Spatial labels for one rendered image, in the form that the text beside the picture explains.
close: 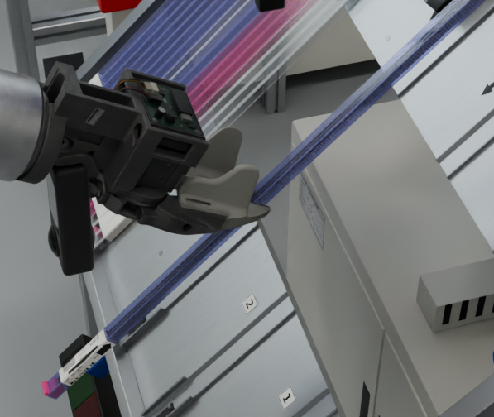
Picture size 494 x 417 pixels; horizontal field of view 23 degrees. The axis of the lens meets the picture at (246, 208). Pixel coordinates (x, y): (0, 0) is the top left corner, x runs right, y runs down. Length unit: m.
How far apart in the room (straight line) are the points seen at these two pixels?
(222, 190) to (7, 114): 0.18
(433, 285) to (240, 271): 0.29
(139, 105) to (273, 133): 1.67
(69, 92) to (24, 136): 0.04
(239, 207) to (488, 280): 0.50
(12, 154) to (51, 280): 1.44
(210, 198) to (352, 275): 0.57
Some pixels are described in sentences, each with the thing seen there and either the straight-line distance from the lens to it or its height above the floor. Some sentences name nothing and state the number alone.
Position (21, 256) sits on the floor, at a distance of 2.31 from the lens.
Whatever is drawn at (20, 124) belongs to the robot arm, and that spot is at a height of 1.14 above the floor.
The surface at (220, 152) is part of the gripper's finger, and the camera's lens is 0.94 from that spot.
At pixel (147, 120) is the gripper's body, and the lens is 0.84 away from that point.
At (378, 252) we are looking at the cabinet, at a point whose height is 0.62.
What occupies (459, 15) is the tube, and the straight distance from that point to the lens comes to 0.91.
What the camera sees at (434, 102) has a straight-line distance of 1.05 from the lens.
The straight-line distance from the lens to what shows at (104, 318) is 1.22.
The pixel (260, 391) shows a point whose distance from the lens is 1.06.
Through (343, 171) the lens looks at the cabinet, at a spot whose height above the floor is 0.62.
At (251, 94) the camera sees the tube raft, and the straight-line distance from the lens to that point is 1.20.
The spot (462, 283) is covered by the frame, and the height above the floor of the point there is 0.67.
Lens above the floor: 1.66
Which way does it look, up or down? 45 degrees down
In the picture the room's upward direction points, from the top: straight up
